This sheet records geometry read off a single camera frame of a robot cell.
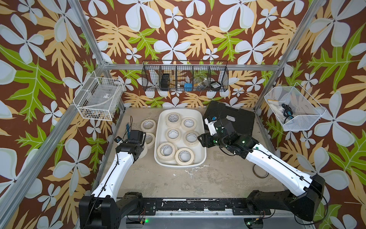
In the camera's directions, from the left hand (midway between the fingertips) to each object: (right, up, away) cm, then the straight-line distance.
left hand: (135, 150), depth 83 cm
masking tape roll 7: (+2, +14, +25) cm, 29 cm away
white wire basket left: (-19, +30, -4) cm, 36 cm away
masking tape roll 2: (+33, +15, +27) cm, 45 cm away
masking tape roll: (+20, +19, +28) cm, 39 cm away
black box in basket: (+16, +46, +16) cm, 51 cm away
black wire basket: (+30, +49, +15) cm, 59 cm away
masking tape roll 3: (+21, +7, +20) cm, 30 cm away
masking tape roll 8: (+5, +4, +18) cm, 19 cm away
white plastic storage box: (+24, +1, +16) cm, 29 cm away
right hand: (+38, +9, -8) cm, 40 cm away
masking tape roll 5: (+17, -4, +12) cm, 22 cm away
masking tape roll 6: (+30, -6, +9) cm, 31 cm away
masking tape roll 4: (+34, +5, +17) cm, 38 cm away
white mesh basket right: (+94, +23, -8) cm, 97 cm away
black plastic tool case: (+74, +17, +22) cm, 79 cm away
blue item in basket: (+32, +40, +12) cm, 53 cm away
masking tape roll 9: (+6, -1, -1) cm, 6 cm away
